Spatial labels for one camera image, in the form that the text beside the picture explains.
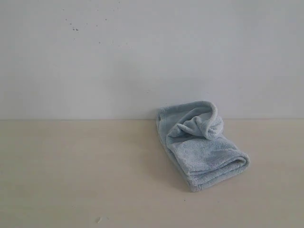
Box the light blue fleece towel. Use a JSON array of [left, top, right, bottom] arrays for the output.
[[156, 101, 250, 192]]

